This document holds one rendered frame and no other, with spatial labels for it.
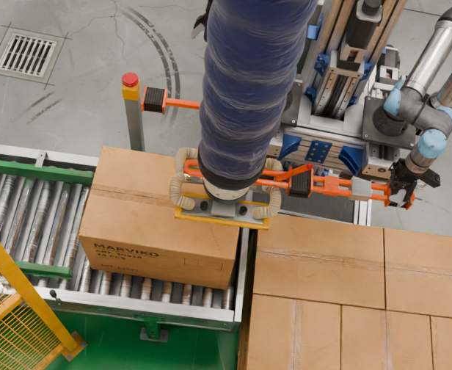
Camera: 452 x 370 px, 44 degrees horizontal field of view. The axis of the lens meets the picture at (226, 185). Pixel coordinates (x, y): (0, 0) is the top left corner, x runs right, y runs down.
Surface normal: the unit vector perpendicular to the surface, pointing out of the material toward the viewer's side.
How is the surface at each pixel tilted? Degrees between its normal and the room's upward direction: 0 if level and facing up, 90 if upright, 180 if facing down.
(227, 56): 84
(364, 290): 0
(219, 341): 0
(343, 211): 0
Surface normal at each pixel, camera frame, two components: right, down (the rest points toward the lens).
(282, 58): 0.56, 0.68
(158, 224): 0.08, -0.45
